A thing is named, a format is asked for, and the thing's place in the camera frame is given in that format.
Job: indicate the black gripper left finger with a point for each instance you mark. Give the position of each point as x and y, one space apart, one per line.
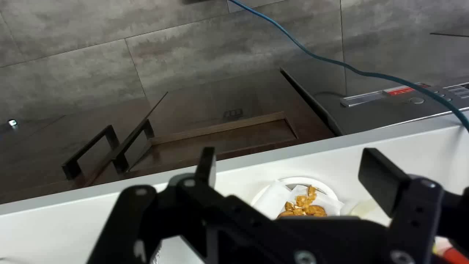
205 169

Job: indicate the dark wooden cabinet drawers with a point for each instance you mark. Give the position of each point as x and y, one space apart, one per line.
142 137

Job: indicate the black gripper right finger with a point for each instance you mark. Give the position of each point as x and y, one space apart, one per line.
383 179

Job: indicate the white plate with snacks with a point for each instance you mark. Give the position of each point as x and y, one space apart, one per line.
296 197

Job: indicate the stainless dishwasher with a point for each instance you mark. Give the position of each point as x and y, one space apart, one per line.
351 109

